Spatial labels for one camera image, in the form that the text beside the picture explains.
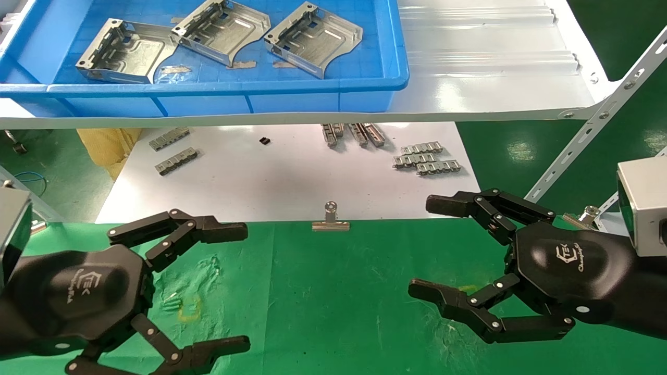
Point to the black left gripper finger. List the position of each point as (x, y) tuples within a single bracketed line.
[(219, 351)]

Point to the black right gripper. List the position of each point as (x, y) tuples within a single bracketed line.
[(578, 271)]

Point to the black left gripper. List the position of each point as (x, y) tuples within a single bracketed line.
[(73, 297)]

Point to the sheet metal bracket part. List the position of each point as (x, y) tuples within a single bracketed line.
[(229, 31), (312, 44), (133, 54)]

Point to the small ribbed metal strip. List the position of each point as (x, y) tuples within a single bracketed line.
[(169, 139), (358, 133), (413, 160), (439, 167), (375, 134), (422, 148), (177, 161)]

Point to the silver binder clip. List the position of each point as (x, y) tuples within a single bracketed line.
[(588, 213), (331, 224), (38, 227)]

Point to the yellow plastic bag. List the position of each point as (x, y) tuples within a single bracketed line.
[(107, 148)]

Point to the white perforated shelf upright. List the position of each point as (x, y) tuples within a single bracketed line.
[(573, 149)]

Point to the brown tape scrap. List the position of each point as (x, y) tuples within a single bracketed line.
[(176, 69), (284, 64), (244, 64)]

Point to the white metal shelf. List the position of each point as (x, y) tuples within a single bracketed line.
[(495, 94)]

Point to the black caster wheel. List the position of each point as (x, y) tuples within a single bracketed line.
[(19, 147)]

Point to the blue plastic bin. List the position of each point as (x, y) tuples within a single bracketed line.
[(375, 36)]

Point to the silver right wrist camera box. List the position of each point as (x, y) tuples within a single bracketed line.
[(643, 203)]

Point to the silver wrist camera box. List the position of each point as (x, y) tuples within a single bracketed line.
[(11, 229), (643, 203)]

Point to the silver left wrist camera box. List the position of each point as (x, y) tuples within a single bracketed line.
[(11, 229)]

